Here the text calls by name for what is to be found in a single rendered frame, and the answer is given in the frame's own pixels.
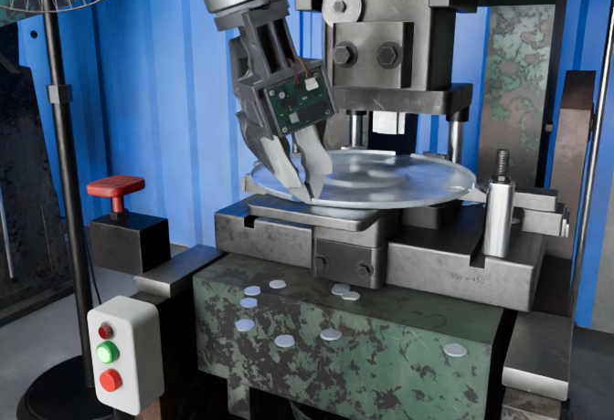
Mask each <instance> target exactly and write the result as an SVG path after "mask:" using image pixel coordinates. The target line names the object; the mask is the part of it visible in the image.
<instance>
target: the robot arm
mask: <svg viewBox="0 0 614 420"><path fill-rule="evenodd" d="M204 2H205V4H206V8H207V11H208V13H210V14H216V15H217V17H214V21H215V24H216V26H217V31H218V32H222V31H226V30H229V29H232V28H235V27H237V28H238V32H239V34H240V36H238V37H234V38H231V39H230V40H229V41H228V48H229V58H230V68H231V78H232V88H233V92H234V96H236V97H237V99H238V102H239V106H240V109H241V111H238V112H236V113H235V116H236V117H237V118H238V122H239V126H240V131H241V135H242V138H243V140H244V143H246V145H247V147H248V148H249V150H250V151H251V152H252V153H253V154H254V155H255V157H256V158H257V159H258V160H259V161H260V162H261V163H262V164H263V165H264V166H265V167H266V168H267V169H268V170H269V171H270V172H271V173H272V174H273V175H274V176H275V177H276V178H277V179H278V180H279V181H280V182H281V183H282V184H283V185H284V186H285V188H286V189H287V190H289V191H290V192H291V193H292V194H293V195H295V196H296V197H297V198H299V199H301V200H302V201H303V202H305V203H307V204H309V205H310V204H311V203H312V199H313V198H316V199H319V197H320V194H321V191H322V189H323V182H324V175H325V174H330V173H333V160H332V158H331V156H330V154H329V153H328V152H327V151H326V150H325V147H324V143H323V136H324V131H325V127H326V120H327V119H328V118H330V117H333V115H334V114H336V113H339V111H338V108H337V105H336V102H335V98H334V95H333V90H332V87H331V84H330V81H329V78H328V75H327V72H326V68H325V65H324V63H323V59H318V58H302V57H299V56H298V55H297V52H296V49H295V46H294V44H293V41H292V38H291V32H290V29H289V27H288V24H287V21H286V18H285V16H289V15H290V12H289V9H288V8H290V4H289V1H288V0H204ZM323 78H324V80H323ZM324 82H325V83H324ZM325 84H326V87H327V89H326V87H325ZM327 90H328V92H327ZM328 93H329V96H330V99H331V100H330V99H329V96H328ZM289 134H290V135H291V137H292V140H293V142H294V143H296V144H297V146H298V147H299V149H300V151H301V156H302V158H301V165H302V167H303V168H304V171H305V181H304V183H303V182H302V181H301V179H300V176H299V169H298V168H297V167H295V166H294V164H293V163H292V161H291V156H290V151H291V146H290V144H289V141H288V138H287V137H285V136H287V135H289Z"/></svg>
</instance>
